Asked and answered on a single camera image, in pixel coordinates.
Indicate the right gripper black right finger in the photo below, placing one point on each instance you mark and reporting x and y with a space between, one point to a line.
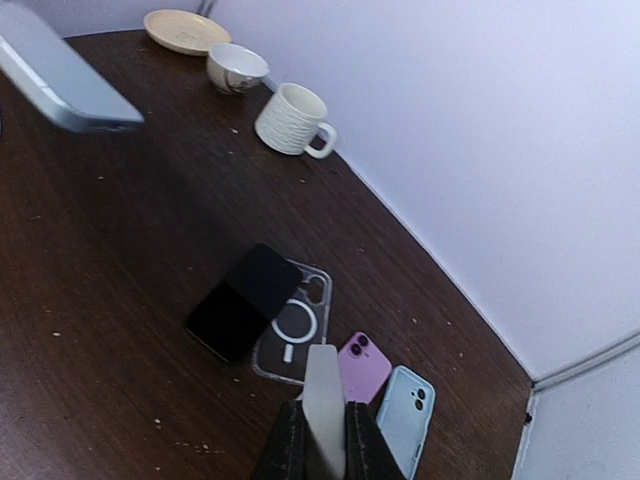
367 454

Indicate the right aluminium frame post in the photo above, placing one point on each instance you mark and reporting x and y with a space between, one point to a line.
591 362

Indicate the white ceramic mug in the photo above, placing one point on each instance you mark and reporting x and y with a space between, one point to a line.
293 122

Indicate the white ceramic bowl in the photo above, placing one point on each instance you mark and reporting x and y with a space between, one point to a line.
234 69

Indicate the clear magsafe phone case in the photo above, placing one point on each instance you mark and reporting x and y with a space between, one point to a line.
281 352

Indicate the aluminium frame post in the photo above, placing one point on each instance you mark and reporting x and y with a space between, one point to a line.
591 362
206 7

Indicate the beige ceramic plate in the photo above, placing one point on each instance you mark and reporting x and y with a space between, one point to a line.
184 32

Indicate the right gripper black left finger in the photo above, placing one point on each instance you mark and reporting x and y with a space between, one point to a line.
283 455

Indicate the beige phone case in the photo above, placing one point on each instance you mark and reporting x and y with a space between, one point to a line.
324 410

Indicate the left aluminium frame post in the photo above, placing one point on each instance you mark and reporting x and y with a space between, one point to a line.
206 7

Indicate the black phone with dark case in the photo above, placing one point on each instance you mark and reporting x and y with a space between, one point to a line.
235 313

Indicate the light blue phone case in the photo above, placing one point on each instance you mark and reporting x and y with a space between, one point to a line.
404 417

